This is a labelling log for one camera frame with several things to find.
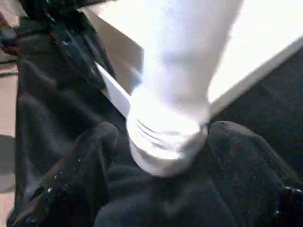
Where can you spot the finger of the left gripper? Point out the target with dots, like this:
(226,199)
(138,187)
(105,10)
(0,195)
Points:
(75,56)

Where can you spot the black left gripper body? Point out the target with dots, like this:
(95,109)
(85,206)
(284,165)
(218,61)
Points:
(47,11)

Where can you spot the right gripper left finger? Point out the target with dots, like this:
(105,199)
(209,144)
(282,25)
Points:
(75,179)

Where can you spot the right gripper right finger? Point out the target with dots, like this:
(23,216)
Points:
(255,179)

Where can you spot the white plastic table leg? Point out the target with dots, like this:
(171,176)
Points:
(189,47)

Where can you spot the white plastic table top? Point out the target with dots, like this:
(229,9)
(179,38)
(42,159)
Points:
(260,35)

